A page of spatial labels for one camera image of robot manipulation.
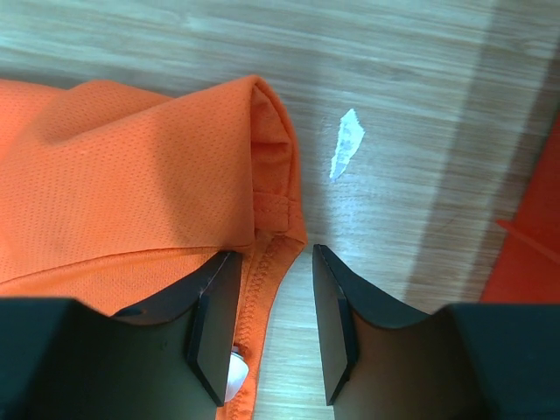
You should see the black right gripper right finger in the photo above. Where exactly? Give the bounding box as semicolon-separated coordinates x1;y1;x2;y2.
312;245;559;419

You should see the orange t-shirt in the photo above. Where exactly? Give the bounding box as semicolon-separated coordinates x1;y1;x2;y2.
1;75;307;419

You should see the white paper strip scrap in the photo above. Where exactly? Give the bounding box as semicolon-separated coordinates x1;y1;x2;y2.
329;108;366;182

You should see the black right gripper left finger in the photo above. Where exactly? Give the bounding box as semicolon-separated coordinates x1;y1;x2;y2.
1;252;242;419

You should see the red plastic bin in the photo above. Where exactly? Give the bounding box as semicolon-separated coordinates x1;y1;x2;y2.
480;121;559;304

